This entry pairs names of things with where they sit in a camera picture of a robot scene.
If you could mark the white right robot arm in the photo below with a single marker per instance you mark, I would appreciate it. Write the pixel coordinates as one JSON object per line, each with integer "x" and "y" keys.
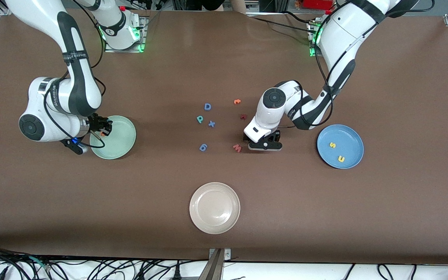
{"x": 53, "y": 128}

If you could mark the brown table cover sheet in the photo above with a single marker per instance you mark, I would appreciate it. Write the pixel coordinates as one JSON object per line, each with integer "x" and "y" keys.
{"x": 224, "y": 70}

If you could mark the aluminium camera post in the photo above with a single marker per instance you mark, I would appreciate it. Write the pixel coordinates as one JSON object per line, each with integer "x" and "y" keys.
{"x": 214, "y": 268}

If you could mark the blue six-shaped foam letter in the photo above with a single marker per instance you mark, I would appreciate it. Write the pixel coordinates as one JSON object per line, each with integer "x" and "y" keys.
{"x": 203, "y": 147}

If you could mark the dark-clothed person body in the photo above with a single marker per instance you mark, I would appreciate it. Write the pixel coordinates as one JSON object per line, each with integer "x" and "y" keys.
{"x": 212, "y": 4}

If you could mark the blue foam letter D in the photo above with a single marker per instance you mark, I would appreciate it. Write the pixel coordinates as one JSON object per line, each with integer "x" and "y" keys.
{"x": 205, "y": 107}

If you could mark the blue plate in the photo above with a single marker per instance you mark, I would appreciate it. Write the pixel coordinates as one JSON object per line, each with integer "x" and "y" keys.
{"x": 344, "y": 140}

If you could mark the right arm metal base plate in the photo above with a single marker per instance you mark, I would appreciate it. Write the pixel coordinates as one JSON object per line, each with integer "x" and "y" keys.
{"x": 125, "y": 51}

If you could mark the red box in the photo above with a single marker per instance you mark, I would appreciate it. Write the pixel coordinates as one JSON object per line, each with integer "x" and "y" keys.
{"x": 317, "y": 4}

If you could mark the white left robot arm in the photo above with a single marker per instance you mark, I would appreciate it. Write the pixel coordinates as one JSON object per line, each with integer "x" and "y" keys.
{"x": 265, "y": 118}

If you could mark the background metal rack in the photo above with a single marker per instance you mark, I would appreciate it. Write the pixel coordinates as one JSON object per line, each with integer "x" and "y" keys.
{"x": 274, "y": 4}

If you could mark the bare skin-toned person limb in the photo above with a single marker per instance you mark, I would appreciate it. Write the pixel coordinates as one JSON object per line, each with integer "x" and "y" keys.
{"x": 238, "y": 6}

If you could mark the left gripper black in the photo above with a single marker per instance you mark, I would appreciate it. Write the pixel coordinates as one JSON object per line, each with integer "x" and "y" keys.
{"x": 275, "y": 136}

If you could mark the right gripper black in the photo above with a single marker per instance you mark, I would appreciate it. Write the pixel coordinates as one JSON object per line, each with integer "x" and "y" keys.
{"x": 97, "y": 123}

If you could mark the beige plate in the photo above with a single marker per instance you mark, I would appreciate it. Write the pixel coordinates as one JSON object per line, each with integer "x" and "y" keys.
{"x": 214, "y": 208}

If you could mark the teal foam letter P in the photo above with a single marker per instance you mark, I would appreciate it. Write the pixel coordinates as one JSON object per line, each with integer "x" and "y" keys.
{"x": 199, "y": 118}

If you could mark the pink foam letter w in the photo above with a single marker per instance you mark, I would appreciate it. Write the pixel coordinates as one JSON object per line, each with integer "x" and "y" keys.
{"x": 237, "y": 148}

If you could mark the pale green plate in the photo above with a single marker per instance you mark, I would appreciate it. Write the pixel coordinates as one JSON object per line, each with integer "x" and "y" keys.
{"x": 121, "y": 140}

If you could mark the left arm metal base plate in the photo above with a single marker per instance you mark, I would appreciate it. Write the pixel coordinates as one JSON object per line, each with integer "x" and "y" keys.
{"x": 313, "y": 54}

